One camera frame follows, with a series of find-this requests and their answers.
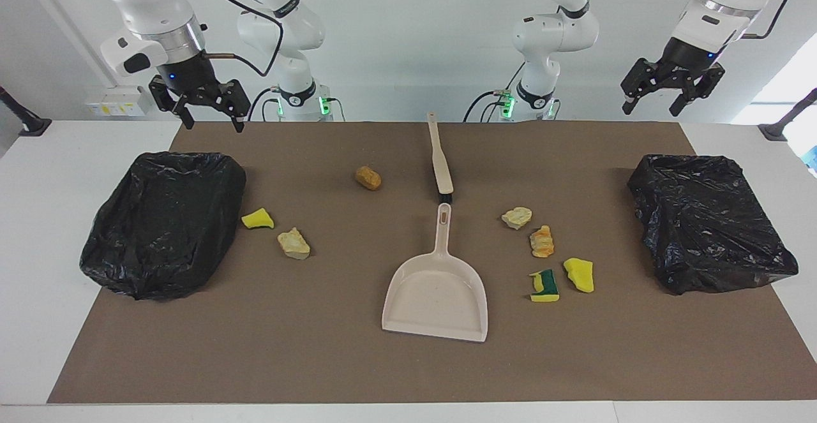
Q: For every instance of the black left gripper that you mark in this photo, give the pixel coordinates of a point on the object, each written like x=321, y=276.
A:
x=686, y=59

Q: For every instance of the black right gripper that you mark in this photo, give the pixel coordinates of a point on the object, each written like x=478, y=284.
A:
x=188, y=78

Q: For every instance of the small yellow sponge scrap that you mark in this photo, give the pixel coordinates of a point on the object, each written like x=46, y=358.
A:
x=257, y=219

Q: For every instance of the beige torn sponge chunk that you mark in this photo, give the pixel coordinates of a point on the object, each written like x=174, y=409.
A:
x=293, y=244
x=516, y=217

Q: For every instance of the brown cork-like sponge chunk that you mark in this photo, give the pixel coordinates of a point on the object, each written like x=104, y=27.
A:
x=368, y=178

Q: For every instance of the orange white sponge chunk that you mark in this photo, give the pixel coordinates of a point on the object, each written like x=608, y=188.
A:
x=542, y=242

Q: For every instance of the yellow sponge piece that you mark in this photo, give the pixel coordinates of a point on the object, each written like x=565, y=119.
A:
x=579, y=275

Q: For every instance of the green and yellow sponge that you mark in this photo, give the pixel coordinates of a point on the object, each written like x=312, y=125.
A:
x=547, y=288

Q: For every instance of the beige hand brush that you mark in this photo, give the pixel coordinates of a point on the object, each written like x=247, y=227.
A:
x=440, y=168

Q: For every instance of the beige plastic dustpan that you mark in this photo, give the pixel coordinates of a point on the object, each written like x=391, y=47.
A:
x=437, y=289

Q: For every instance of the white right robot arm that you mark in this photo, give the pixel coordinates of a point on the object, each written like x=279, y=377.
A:
x=147, y=2

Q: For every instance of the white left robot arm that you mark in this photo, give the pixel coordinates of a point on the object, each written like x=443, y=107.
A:
x=555, y=34

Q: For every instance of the black bag lined bin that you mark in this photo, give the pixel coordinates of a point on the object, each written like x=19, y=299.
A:
x=708, y=225
x=166, y=225

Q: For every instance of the black clamp stand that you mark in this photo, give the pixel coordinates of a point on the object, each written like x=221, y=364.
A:
x=29, y=123
x=775, y=131

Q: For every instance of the blue object at edge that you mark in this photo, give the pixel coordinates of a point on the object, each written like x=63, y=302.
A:
x=812, y=158

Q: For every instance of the brown table mat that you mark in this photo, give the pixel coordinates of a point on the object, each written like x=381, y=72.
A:
x=319, y=346

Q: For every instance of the white wall socket box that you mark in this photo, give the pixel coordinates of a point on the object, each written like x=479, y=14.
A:
x=115, y=101

